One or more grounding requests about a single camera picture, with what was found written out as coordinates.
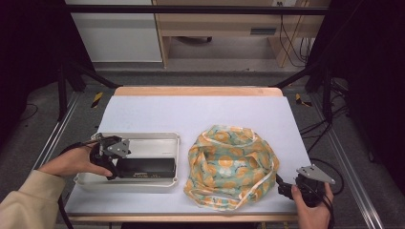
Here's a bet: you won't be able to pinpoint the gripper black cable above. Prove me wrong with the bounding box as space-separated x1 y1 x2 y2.
57 140 97 229
313 187 336 229

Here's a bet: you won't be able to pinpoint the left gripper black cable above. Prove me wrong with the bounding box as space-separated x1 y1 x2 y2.
57 140 97 229

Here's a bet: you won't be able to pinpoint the black hanging desk cables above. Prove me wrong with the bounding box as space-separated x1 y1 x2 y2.
277 1 315 69

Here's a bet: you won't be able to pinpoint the thin black floor cable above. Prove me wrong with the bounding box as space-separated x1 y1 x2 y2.
18 102 39 122

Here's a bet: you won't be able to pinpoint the yellow black tape strip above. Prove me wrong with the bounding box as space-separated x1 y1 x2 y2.
91 92 105 110
294 93 313 108

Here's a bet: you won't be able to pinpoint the black curtain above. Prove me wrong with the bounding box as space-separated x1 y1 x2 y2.
305 0 405 195
0 0 96 147

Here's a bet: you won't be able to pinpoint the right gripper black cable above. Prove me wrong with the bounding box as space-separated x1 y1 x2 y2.
313 187 336 229

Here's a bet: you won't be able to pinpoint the white table sheet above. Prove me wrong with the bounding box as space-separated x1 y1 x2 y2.
63 94 312 215

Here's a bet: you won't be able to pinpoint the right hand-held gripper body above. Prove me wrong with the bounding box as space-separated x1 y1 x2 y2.
293 163 337 208

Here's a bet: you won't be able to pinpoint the cream plastic tray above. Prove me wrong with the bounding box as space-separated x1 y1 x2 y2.
73 131 181 194

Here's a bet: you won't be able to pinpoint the black horizontal frame bar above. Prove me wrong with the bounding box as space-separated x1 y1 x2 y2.
63 4 330 16

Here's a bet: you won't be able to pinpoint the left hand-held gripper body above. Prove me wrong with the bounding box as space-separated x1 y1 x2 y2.
89 133 132 167

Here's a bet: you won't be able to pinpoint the black floor cables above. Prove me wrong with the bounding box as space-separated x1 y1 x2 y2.
298 77 351 155

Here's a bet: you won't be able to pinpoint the wooden table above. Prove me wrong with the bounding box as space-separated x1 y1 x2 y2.
68 86 299 223

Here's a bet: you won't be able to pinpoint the lemon print cloth bag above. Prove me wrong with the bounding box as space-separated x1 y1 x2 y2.
183 124 281 212

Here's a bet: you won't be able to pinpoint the black metal frame leg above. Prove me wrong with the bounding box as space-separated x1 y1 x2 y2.
272 59 334 124
56 59 120 122

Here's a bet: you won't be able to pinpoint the person's left hand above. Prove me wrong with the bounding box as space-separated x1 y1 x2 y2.
37 142 115 178

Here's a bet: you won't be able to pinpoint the black rectangular box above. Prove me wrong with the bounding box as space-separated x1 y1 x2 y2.
116 156 177 179

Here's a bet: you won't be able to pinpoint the light wooden desk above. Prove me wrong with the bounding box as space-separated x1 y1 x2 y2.
152 0 330 69

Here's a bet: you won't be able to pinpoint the white cabinet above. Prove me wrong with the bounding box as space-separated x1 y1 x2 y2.
65 0 163 63

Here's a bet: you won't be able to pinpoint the person's right hand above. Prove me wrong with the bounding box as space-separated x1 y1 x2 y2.
290 182 335 229

